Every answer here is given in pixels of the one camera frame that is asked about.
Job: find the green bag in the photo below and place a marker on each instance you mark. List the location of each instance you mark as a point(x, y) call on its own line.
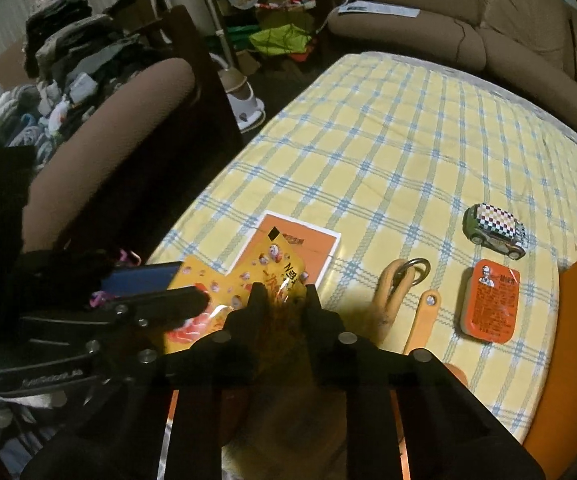
point(283, 40)

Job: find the white garment steamer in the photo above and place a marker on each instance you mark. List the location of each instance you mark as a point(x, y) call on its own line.
point(248, 110)

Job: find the orange measuring spoon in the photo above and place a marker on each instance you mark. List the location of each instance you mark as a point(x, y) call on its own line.
point(425, 318)

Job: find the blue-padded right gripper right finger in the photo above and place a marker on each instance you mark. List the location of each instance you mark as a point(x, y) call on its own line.
point(339, 359)

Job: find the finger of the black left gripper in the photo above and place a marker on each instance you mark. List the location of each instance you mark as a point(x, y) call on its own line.
point(167, 310)

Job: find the yellow sushi glove packet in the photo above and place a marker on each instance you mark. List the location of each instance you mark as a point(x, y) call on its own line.
point(193, 272)
point(274, 265)

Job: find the orange playing card box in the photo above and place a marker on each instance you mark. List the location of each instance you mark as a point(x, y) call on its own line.
point(316, 246)

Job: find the white paper on sofa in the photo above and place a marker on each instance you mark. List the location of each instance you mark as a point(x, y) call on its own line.
point(370, 7)

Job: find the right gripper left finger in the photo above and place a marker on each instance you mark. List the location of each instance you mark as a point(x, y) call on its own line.
point(228, 359)

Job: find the checkered toy car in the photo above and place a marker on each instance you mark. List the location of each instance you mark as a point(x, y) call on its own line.
point(497, 229)

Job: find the brown upholstered chair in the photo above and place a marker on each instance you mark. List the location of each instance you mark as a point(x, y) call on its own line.
point(83, 163)

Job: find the brown sofa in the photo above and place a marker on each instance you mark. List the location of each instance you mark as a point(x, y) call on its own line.
point(528, 46)

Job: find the yellow plaid tablecloth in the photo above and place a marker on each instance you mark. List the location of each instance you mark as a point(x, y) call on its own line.
point(389, 152)

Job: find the orange KFC sauce packet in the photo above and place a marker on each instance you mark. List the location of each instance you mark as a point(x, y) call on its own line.
point(490, 306)

